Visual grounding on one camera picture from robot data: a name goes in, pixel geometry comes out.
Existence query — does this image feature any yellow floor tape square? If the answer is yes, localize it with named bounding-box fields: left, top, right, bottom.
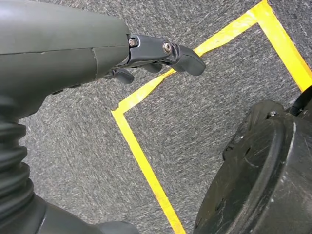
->
left=111, top=0, right=312, bottom=234

